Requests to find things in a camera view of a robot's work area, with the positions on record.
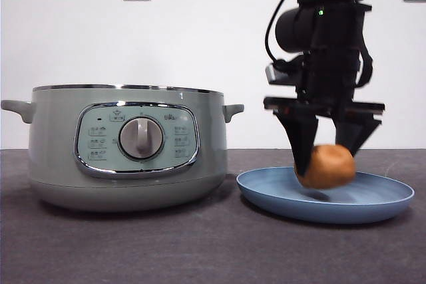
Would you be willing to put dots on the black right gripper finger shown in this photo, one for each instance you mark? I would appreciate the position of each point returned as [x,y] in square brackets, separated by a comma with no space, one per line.
[301,137]
[356,132]

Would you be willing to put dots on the brown potato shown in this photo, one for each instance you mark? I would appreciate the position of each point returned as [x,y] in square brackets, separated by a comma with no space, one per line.
[333,168]

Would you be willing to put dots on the blue round plate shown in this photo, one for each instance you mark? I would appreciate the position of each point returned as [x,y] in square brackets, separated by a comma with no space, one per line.
[266,194]

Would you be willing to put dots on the pale green electric steamer pot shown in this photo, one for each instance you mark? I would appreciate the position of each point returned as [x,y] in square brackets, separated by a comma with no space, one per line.
[53,151]

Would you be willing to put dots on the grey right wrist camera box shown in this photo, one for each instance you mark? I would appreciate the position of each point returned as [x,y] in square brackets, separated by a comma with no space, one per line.
[276,76]

